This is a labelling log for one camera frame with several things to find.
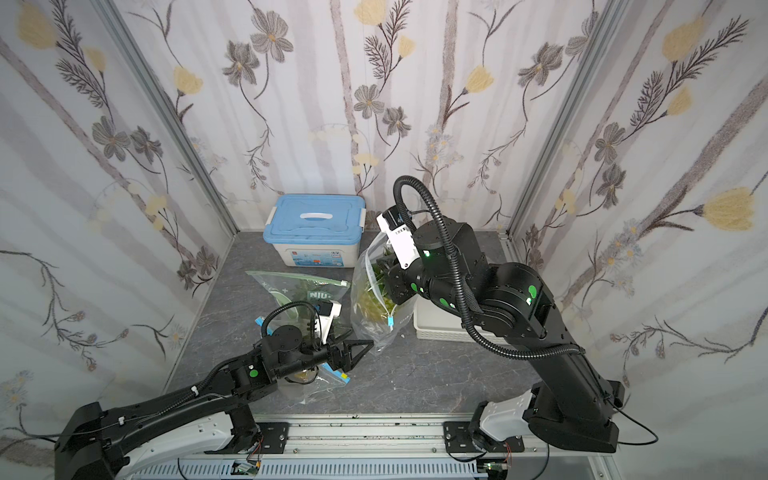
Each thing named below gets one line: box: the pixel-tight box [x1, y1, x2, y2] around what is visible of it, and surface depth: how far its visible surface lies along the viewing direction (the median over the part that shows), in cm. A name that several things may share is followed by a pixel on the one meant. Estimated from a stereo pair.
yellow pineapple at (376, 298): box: [358, 260, 396, 324], surface depth 50 cm
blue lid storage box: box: [263, 194, 366, 268], surface depth 103 cm
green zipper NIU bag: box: [245, 271, 351, 309], surface depth 75 cm
